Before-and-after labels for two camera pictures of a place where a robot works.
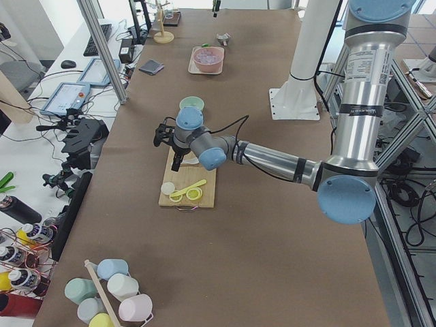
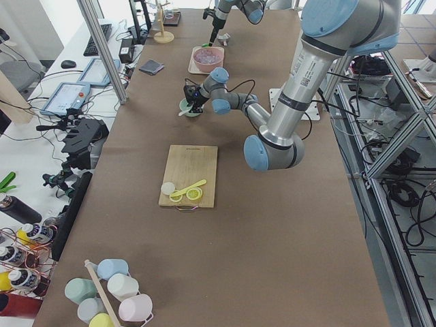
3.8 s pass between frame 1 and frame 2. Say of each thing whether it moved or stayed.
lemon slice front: stayed
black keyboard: stayed
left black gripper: moved
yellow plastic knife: stayed
